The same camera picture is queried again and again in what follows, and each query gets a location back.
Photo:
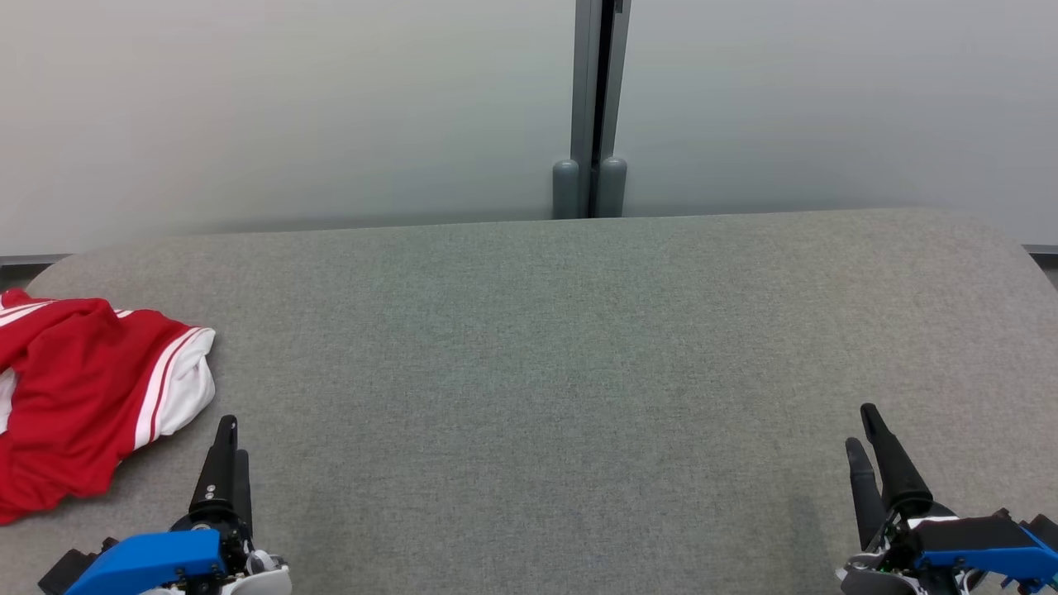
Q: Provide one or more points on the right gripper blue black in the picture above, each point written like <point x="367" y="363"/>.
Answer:
<point x="967" y="541"/>

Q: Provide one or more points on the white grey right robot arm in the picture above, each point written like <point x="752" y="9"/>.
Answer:
<point x="868" y="583"/>

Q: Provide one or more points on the red Bulls jersey white sleeves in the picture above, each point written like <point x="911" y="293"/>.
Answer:
<point x="99" y="372"/>

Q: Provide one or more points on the grey wall baseboard strip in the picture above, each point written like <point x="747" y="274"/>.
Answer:
<point x="1041" y="249"/>
<point x="33" y="260"/>

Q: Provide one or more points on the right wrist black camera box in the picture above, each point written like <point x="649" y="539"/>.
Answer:
<point x="1046" y="529"/>

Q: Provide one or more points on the grey cylinder post foot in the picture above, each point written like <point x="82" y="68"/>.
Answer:
<point x="612" y="188"/>
<point x="565" y="190"/>

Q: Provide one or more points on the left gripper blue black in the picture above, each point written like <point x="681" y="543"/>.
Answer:
<point x="149" y="558"/>

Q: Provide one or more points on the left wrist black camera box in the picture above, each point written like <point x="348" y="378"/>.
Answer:
<point x="66" y="570"/>

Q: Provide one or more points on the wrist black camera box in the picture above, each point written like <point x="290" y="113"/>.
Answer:
<point x="66" y="570"/>
<point x="1046" y="529"/>

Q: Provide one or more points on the grey partition post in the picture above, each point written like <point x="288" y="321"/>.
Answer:
<point x="585" y="83"/>

